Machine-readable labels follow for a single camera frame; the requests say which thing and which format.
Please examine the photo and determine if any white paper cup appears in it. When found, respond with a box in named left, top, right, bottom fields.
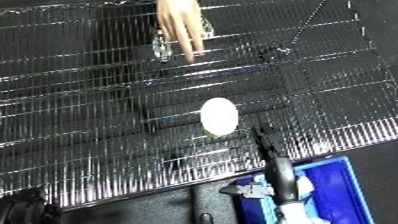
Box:
left=199, top=97, right=242, bottom=138

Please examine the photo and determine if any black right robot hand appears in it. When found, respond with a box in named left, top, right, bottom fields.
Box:
left=218, top=125, right=299, bottom=206

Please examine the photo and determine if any person's hand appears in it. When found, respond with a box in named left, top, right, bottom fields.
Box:
left=154, top=0, right=208, bottom=64

